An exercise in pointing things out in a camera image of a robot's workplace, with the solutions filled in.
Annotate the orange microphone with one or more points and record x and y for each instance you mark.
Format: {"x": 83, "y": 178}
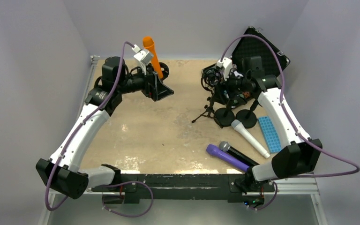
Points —
{"x": 149, "y": 44}

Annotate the round-base shock-mount stand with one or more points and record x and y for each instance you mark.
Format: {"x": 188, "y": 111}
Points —
{"x": 164, "y": 71}

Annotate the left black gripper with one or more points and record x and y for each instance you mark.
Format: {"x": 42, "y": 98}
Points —
{"x": 152, "y": 89}

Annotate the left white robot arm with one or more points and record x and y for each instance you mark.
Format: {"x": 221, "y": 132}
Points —
{"x": 61, "y": 171}

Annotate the black tripod shock-mount stand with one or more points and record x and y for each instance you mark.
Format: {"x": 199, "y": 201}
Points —
{"x": 209, "y": 99}

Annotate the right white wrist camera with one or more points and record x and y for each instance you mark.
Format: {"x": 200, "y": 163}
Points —
{"x": 224, "y": 66}

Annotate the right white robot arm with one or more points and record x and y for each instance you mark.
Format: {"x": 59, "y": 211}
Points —
{"x": 299, "y": 153}

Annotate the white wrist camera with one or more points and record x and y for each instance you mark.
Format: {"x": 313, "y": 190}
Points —
{"x": 224, "y": 66}
{"x": 142, "y": 56}

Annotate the white microphone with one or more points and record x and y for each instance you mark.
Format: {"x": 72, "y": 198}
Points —
{"x": 238, "y": 126}

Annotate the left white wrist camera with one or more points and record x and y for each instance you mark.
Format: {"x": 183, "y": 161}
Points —
{"x": 142, "y": 56}

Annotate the black silver-mesh microphone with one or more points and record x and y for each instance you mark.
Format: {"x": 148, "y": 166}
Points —
{"x": 226, "y": 147}

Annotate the black clip stand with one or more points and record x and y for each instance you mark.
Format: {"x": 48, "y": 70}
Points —
{"x": 224, "y": 116}
{"x": 247, "y": 116}

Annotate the purple microphone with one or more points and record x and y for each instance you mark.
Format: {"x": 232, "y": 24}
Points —
{"x": 216, "y": 152}

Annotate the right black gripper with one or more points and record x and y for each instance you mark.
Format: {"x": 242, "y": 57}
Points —
{"x": 223, "y": 86}

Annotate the blue lego baseplate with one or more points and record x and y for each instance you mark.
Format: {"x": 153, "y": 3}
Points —
{"x": 270, "y": 135}

